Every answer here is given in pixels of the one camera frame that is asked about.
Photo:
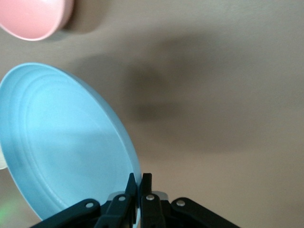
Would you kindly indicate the pink bowl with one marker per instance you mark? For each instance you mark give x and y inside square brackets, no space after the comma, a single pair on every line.
[31,16]

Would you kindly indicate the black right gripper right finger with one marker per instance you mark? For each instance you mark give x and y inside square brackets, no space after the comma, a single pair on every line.
[150,209]

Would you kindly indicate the blue plate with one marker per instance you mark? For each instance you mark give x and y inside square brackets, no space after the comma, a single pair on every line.
[59,133]

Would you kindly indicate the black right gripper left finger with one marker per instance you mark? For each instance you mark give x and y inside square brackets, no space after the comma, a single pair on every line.
[121,209]

